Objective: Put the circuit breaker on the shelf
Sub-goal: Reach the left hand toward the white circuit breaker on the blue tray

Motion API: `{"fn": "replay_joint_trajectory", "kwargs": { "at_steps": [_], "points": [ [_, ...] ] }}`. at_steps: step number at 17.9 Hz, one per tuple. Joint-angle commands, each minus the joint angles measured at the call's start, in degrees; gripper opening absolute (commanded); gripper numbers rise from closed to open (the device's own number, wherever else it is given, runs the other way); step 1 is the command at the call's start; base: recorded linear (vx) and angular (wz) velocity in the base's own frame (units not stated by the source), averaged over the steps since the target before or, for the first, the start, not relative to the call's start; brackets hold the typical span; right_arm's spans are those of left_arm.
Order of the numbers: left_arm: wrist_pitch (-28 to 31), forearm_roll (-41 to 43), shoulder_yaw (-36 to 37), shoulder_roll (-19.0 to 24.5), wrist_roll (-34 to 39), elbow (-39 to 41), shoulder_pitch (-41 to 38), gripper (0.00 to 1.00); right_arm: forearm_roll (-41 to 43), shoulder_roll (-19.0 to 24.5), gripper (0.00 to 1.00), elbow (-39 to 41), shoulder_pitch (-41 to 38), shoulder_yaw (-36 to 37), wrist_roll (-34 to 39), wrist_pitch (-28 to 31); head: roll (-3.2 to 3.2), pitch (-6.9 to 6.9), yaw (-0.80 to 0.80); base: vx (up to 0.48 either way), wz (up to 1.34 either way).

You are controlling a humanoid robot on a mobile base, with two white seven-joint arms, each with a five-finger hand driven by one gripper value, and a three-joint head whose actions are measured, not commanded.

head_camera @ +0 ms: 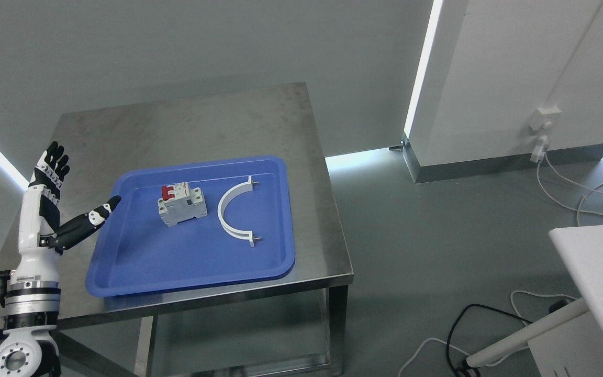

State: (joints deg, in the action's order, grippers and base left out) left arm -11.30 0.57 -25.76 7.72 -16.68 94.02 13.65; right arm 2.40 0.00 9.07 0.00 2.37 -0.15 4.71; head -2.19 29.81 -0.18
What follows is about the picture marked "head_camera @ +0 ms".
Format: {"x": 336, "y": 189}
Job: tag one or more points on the white table leg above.
{"x": 519, "y": 339}

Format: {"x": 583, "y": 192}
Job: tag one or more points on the white wall socket plug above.
{"x": 541, "y": 123}

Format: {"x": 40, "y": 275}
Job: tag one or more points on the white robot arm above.
{"x": 30, "y": 294}

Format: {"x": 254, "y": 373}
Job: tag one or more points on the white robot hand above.
{"x": 39, "y": 224}

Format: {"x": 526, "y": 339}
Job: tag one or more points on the white curved pipe clamp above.
{"x": 227, "y": 212}

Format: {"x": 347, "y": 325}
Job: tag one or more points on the blue plastic tray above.
{"x": 137, "y": 253}

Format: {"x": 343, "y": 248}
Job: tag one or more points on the grey circuit breaker red switch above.
{"x": 180, "y": 202}

